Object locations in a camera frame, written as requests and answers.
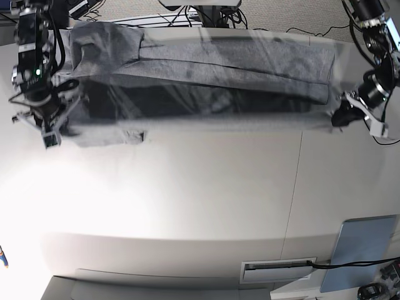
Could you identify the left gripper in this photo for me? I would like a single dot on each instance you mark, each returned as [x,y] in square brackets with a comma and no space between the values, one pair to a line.
[375,89]

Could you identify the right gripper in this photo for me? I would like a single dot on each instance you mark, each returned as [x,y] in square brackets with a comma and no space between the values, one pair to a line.
[46,103]

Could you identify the grey T-shirt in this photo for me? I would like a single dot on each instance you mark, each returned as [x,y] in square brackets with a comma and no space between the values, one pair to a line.
[135,80]

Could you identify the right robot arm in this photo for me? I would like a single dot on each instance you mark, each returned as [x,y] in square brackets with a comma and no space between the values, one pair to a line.
[41,54]

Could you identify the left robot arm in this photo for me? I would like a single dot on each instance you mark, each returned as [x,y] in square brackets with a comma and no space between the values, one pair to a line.
[377,40]

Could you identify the grey-blue flat panel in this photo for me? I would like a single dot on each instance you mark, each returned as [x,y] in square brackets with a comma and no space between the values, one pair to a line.
[364,239]

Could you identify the blue orange tool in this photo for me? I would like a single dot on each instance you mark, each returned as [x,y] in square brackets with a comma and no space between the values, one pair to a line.
[3,258]

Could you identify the black device bottom right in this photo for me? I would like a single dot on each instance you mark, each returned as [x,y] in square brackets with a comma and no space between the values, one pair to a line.
[373,291]

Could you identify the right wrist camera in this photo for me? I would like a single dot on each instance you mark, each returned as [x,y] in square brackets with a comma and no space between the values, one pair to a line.
[51,139]

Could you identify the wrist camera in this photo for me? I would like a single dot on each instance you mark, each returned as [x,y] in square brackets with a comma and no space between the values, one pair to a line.
[51,139]
[378,129]

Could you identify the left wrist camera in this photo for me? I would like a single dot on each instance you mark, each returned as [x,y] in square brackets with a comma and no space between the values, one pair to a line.
[378,129]

